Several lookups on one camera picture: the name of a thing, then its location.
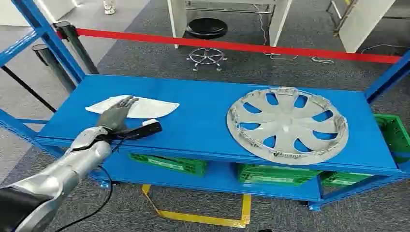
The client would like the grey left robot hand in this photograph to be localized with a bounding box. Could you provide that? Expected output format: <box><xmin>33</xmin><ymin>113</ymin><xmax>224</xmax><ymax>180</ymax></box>
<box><xmin>96</xmin><ymin>95</ymin><xmax>140</xmax><ymax>132</ymax></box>

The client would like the green plastic crate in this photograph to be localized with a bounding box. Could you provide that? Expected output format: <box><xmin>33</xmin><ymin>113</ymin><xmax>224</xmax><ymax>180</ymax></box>
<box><xmin>320</xmin><ymin>171</ymin><xmax>374</xmax><ymax>188</ymax></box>
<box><xmin>237</xmin><ymin>163</ymin><xmax>323</xmax><ymax>187</ymax></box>
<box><xmin>373</xmin><ymin>114</ymin><xmax>410</xmax><ymax>164</ymax></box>
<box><xmin>128</xmin><ymin>153</ymin><xmax>208</xmax><ymax>178</ymax></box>

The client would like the blue metal shelf rack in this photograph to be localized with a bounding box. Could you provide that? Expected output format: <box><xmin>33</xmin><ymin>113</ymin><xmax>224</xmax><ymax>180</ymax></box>
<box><xmin>0</xmin><ymin>0</ymin><xmax>410</xmax><ymax>212</ymax></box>

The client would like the black barrier belt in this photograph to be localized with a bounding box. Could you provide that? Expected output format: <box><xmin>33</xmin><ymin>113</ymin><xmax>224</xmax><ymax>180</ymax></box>
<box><xmin>1</xmin><ymin>65</ymin><xmax>58</xmax><ymax>113</ymax></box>

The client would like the black round stool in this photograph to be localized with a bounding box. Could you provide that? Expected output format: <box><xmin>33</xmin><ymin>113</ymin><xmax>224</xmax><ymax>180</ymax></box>
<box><xmin>186</xmin><ymin>17</ymin><xmax>229</xmax><ymax>72</ymax></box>

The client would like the yellow floor tape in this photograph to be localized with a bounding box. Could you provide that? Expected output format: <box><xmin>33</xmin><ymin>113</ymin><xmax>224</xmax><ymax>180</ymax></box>
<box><xmin>141</xmin><ymin>184</ymin><xmax>252</xmax><ymax>229</ymax></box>

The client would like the red barrier belt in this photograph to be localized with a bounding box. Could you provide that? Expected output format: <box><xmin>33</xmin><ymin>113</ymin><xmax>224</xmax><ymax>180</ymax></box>
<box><xmin>57</xmin><ymin>28</ymin><xmax>403</xmax><ymax>65</ymax></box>

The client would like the grey wheel hubcap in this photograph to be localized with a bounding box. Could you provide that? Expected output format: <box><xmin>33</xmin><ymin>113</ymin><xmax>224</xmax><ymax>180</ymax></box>
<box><xmin>226</xmin><ymin>86</ymin><xmax>350</xmax><ymax>166</ymax></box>

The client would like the white desk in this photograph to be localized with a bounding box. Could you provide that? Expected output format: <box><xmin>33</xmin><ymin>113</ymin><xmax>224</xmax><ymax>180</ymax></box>
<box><xmin>166</xmin><ymin>0</ymin><xmax>293</xmax><ymax>49</ymax></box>

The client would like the white panel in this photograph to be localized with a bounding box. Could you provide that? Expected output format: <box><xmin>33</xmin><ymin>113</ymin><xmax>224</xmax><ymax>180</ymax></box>
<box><xmin>338</xmin><ymin>0</ymin><xmax>396</xmax><ymax>54</ymax></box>

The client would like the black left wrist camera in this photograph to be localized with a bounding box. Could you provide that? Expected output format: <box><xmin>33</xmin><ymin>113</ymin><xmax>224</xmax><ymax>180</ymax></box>
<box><xmin>96</xmin><ymin>118</ymin><xmax>163</xmax><ymax>144</ymax></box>

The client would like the black stanchion post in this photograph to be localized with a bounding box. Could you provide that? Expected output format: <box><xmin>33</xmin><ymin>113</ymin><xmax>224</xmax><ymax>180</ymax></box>
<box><xmin>31</xmin><ymin>43</ymin><xmax>77</xmax><ymax>94</ymax></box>
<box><xmin>53</xmin><ymin>21</ymin><xmax>100</xmax><ymax>75</ymax></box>

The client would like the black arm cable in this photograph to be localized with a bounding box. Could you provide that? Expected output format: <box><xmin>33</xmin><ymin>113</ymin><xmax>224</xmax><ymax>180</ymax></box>
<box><xmin>54</xmin><ymin>137</ymin><xmax>130</xmax><ymax>232</ymax></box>

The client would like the white floor cable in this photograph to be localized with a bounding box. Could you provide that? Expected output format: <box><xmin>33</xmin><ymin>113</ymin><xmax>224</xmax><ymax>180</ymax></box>
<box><xmin>253</xmin><ymin>3</ymin><xmax>299</xmax><ymax>61</ymax></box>

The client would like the metal chair frame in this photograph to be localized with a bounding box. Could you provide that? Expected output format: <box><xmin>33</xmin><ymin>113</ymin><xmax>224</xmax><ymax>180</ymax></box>
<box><xmin>326</xmin><ymin>0</ymin><xmax>358</xmax><ymax>37</ymax></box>

